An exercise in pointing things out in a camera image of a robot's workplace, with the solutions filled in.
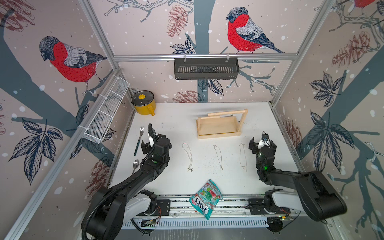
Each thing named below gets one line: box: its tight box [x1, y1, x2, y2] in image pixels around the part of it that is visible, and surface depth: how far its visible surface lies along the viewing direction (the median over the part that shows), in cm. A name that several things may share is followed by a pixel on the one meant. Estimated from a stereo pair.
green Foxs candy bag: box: [189, 179, 223, 220], surface depth 75 cm
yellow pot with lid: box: [130, 90, 156, 116], surface depth 110 cm
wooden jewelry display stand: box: [196, 108, 248, 140], surface depth 104 cm
